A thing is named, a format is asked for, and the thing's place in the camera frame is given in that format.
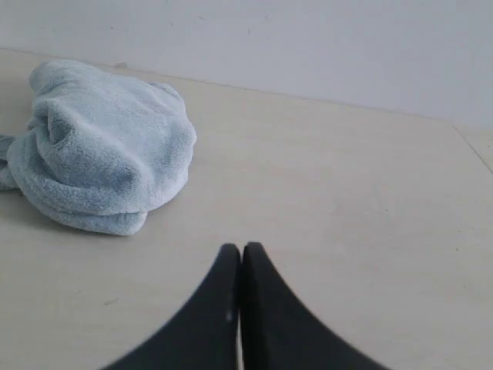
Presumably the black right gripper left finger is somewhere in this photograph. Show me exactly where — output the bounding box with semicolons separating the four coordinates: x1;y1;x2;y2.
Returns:
106;244;241;370

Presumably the light blue fluffy towel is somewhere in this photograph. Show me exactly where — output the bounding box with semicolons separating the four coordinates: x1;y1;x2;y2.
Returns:
1;59;196;236

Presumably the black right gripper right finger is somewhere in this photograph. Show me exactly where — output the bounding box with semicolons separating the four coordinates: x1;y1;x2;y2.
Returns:
240;242;385;370

